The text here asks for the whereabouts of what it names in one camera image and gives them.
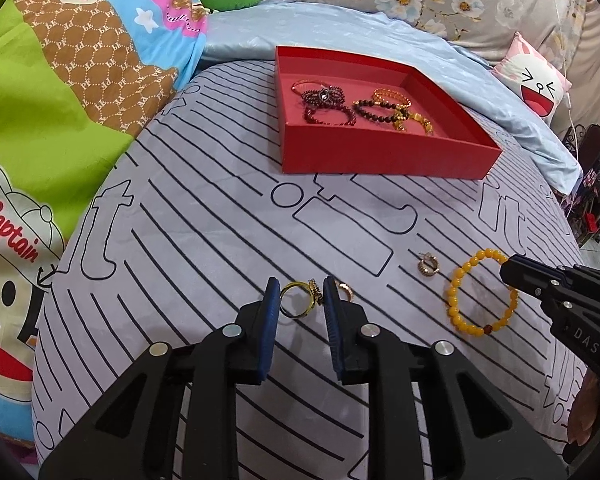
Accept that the white cable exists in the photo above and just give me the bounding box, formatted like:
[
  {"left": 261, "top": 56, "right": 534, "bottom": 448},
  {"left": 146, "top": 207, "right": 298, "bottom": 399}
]
[{"left": 550, "top": 0, "right": 578, "bottom": 131}]

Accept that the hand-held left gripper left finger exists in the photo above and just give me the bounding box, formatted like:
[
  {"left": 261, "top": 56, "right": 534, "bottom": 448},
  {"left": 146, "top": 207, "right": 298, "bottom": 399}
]
[{"left": 39, "top": 277, "right": 282, "bottom": 480}]

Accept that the black metal rack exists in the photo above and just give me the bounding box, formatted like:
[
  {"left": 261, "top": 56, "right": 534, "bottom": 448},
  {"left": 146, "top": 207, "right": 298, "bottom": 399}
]
[{"left": 562, "top": 122, "right": 600, "bottom": 248}]

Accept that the yellow round bead bracelet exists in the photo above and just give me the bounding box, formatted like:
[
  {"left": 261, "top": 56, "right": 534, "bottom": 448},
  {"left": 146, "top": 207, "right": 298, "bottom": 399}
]
[{"left": 447, "top": 249, "right": 521, "bottom": 337}]

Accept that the red cardboard box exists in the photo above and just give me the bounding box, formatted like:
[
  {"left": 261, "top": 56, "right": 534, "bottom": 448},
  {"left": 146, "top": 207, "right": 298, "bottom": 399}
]
[{"left": 274, "top": 45, "right": 503, "bottom": 181}]

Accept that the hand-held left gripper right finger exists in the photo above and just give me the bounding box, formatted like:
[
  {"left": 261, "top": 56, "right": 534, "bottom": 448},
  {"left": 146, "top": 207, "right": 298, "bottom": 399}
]
[{"left": 322, "top": 276, "right": 568, "bottom": 480}]

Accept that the gold leaf cuff bangle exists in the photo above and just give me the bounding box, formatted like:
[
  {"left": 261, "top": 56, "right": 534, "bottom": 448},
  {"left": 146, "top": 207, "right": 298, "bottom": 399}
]
[{"left": 372, "top": 88, "right": 410, "bottom": 109}]

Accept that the dark brown bead bracelet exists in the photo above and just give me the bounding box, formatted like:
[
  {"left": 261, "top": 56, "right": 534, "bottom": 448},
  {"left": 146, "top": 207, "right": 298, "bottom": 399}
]
[{"left": 353, "top": 98, "right": 412, "bottom": 124}]

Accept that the yellow crystal bead bracelet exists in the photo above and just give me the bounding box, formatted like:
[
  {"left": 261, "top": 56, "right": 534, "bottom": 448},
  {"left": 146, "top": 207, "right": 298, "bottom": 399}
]
[{"left": 393, "top": 110, "right": 435, "bottom": 137}]

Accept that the purple bead bracelet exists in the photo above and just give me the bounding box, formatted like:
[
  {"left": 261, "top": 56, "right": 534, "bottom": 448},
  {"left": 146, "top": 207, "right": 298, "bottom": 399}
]
[{"left": 301, "top": 85, "right": 350, "bottom": 109}]

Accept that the laughing cat face pillow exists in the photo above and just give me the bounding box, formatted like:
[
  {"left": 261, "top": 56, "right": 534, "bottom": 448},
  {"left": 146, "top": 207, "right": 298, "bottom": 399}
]
[{"left": 491, "top": 31, "right": 571, "bottom": 122}]

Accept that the gold ring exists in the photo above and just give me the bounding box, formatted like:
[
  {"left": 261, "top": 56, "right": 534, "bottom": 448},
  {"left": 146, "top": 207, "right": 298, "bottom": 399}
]
[{"left": 279, "top": 279, "right": 326, "bottom": 320}]

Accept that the rose gold bangle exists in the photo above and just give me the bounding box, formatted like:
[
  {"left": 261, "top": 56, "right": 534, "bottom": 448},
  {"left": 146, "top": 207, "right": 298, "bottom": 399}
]
[{"left": 292, "top": 78, "right": 331, "bottom": 95}]

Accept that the dark red bead bracelet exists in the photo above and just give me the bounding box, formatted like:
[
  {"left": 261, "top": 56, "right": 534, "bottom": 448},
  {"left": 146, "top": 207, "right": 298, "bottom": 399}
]
[{"left": 302, "top": 102, "right": 357, "bottom": 128}]

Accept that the light blue sheet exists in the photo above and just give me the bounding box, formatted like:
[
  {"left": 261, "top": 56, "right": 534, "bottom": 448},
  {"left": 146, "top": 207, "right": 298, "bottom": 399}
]
[{"left": 200, "top": 0, "right": 582, "bottom": 196}]

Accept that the person's right hand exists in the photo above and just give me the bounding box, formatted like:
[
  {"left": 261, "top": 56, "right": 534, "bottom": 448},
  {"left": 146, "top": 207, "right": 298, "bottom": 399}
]
[{"left": 564, "top": 369, "right": 600, "bottom": 447}]

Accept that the cartoon monkey blanket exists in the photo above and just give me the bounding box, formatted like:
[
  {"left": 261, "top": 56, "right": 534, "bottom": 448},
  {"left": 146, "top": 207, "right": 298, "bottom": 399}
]
[{"left": 0, "top": 0, "right": 210, "bottom": 441}]

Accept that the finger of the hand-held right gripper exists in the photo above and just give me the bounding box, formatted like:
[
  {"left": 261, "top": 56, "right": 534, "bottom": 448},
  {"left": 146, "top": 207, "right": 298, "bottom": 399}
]
[
  {"left": 499, "top": 263, "right": 556, "bottom": 307},
  {"left": 509, "top": 254, "right": 571, "bottom": 281}
]

